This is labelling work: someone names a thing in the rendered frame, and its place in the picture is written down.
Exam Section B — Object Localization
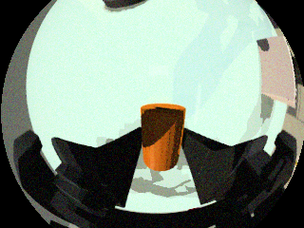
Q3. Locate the orange knob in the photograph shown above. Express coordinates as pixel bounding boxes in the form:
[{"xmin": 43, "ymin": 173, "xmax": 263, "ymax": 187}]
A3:
[{"xmin": 140, "ymin": 104, "xmax": 186, "ymax": 171}]

